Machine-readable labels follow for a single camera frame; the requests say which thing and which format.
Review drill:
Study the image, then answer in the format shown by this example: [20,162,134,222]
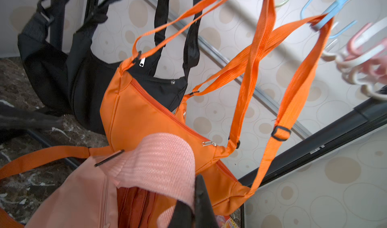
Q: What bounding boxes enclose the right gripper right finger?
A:
[194,175,219,228]

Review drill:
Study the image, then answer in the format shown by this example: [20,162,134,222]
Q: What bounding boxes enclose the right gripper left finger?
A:
[168,200,193,228]

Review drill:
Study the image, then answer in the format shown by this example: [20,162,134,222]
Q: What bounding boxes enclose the orange crossbody bag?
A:
[100,0,276,173]
[186,21,333,214]

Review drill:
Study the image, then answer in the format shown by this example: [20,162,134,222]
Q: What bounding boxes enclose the black crossbody bag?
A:
[18,0,72,114]
[66,0,209,135]

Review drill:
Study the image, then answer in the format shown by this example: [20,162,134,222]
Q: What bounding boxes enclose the white plastic hook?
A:
[321,25,387,101]

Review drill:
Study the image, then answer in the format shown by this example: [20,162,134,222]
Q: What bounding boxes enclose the light blue right hook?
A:
[300,0,358,39]

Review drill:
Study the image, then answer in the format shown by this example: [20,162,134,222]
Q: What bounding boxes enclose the pink plastic hook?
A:
[346,18,387,84]

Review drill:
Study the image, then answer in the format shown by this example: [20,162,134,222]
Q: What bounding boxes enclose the orange pink backpack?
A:
[1,133,195,228]

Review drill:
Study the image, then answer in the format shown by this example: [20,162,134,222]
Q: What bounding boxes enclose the black clothes rack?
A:
[40,5,387,184]

